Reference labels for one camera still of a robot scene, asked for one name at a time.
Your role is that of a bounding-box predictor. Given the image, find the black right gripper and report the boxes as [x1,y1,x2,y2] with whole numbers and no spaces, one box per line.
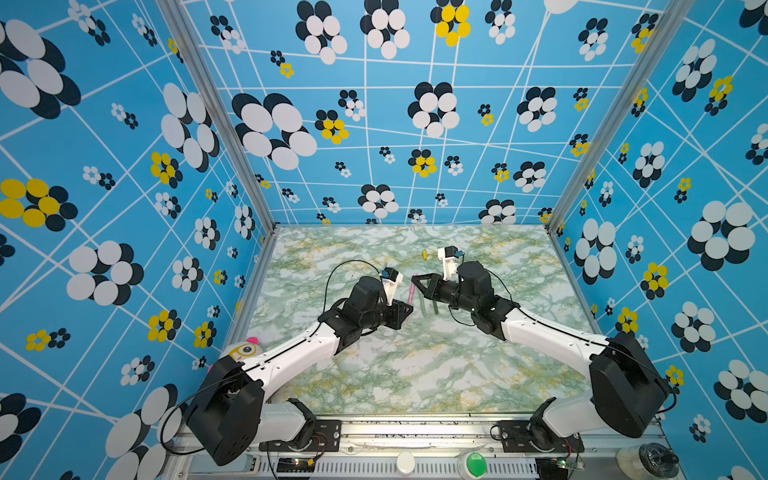
[411,275,479,319]

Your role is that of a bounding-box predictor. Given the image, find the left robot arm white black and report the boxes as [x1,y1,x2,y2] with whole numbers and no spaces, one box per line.
[184,269,413,466]

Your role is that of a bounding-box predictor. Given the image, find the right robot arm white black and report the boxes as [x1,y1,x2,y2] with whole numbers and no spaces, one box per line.
[411,261,673,451]

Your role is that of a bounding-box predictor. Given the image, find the white round button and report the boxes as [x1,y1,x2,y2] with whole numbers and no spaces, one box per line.
[396,451,416,477]

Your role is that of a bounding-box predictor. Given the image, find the plush toy with glasses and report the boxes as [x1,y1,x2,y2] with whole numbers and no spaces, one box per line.
[221,337,262,362]

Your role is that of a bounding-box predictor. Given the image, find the green push button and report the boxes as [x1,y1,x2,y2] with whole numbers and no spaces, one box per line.
[456,451,488,480]

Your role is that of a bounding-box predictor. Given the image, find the tape roll spool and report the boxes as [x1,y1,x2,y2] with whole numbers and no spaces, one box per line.
[616,443,680,480]

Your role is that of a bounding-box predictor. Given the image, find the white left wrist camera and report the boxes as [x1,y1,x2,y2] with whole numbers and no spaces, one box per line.
[380,267,404,306]

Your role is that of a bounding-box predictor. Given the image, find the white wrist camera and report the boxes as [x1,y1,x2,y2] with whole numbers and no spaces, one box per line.
[437,246,463,281]
[380,267,404,306]

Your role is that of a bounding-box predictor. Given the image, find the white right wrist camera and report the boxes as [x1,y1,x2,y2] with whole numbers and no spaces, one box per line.
[437,246,463,281]

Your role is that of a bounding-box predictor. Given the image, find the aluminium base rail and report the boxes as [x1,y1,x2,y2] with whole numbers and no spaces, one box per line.
[160,414,673,479]

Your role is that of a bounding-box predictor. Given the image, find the aluminium corner post left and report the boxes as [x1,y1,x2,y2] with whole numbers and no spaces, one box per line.
[157,0,276,238]

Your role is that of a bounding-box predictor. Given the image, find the aluminium corner post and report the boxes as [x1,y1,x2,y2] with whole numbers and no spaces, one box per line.
[157,0,276,238]
[546,0,695,238]

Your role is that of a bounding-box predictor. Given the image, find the aluminium corner post right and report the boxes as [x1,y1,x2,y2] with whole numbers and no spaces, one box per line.
[546,0,695,238]

